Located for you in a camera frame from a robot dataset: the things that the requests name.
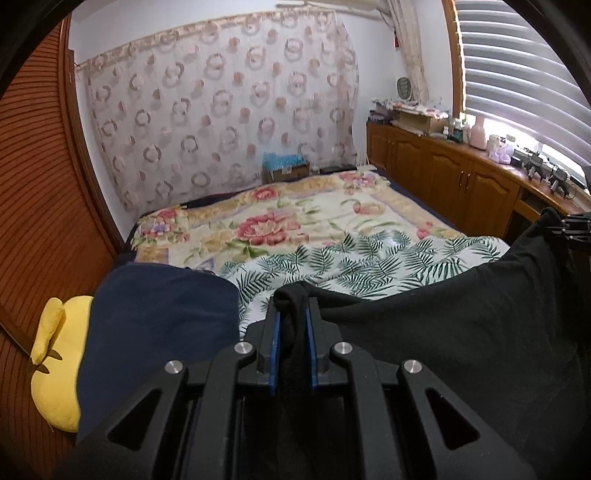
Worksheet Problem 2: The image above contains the wall air conditioner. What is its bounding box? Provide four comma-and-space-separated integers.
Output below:
277, 0, 384, 11

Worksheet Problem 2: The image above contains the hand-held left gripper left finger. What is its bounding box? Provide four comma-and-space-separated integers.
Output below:
55, 295, 280, 480

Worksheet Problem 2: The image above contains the circle print sheer curtain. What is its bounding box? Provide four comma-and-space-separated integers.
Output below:
76, 9, 361, 217

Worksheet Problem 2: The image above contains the black device on stand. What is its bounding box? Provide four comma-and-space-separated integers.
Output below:
549, 166, 572, 198
522, 152, 546, 179

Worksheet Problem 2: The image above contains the floral blanket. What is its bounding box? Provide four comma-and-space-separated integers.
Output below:
134, 168, 467, 278

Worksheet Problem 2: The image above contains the wooden sideboard cabinet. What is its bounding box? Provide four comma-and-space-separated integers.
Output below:
366, 121, 591, 245

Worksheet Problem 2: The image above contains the cardboard box with blue contents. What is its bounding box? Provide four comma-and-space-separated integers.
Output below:
262, 152, 310, 184

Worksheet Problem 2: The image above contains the beige tied curtain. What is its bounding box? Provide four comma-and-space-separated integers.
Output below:
388, 0, 428, 100

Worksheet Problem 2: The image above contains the navy blue pillow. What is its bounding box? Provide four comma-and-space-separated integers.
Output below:
76, 265, 241, 439

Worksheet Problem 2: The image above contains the grey window blind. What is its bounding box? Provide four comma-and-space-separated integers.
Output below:
455, 0, 591, 181

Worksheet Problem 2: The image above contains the wooden louvered wardrobe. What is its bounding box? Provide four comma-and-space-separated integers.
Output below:
0, 23, 125, 480

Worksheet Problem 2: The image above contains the open cardboard box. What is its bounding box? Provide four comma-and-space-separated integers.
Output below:
397, 111, 444, 134

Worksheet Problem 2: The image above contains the floral cloth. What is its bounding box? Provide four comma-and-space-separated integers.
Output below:
372, 97, 448, 116

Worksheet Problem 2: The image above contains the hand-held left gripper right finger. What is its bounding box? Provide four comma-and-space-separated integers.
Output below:
307, 298, 539, 480

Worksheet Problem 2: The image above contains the leaf print sheet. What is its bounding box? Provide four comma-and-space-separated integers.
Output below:
217, 231, 511, 324

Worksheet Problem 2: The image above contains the black t-shirt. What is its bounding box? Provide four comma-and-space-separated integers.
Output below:
272, 208, 591, 480

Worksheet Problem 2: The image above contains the yellow plush toy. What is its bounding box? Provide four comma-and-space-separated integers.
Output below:
30, 295, 95, 433

